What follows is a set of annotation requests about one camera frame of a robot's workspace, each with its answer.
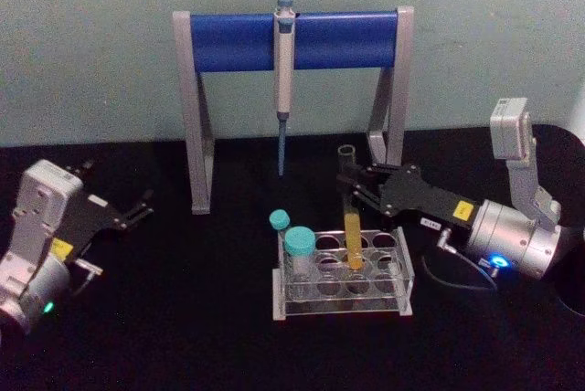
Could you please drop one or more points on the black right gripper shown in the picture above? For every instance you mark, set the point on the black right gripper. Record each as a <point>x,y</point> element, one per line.
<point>425,199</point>

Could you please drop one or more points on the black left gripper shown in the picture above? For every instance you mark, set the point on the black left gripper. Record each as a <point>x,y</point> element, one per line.
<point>84,219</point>

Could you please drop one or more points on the tube with yellow liquid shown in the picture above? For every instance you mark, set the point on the tube with yellow liquid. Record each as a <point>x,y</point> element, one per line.
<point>354,240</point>

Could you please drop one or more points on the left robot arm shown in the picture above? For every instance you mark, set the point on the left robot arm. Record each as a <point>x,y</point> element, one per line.
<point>32,235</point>

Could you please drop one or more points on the large teal capped tube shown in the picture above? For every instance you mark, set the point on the large teal capped tube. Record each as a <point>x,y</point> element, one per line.
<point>300,245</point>

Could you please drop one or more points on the blue pipette tip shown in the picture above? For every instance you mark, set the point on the blue pipette tip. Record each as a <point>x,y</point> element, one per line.
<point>281,149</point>

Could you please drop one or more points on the small teal capped tube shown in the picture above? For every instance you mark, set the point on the small teal capped tube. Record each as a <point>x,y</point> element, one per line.
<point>279,219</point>

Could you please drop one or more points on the clear acrylic tube rack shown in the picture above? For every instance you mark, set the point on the clear acrylic tube rack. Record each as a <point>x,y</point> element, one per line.
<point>347,295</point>

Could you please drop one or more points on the grey pipette with blue button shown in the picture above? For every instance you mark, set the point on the grey pipette with blue button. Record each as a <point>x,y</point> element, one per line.
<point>284,71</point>

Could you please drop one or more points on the black table cloth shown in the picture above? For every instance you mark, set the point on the black table cloth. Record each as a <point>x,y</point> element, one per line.
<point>183,345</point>

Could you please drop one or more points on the grey pipette stand blue bar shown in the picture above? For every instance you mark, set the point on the grey pipette stand blue bar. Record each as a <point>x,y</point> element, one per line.
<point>237,41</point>

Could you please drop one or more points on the pale wall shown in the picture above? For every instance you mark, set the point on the pale wall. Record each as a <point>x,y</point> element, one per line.
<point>91,44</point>

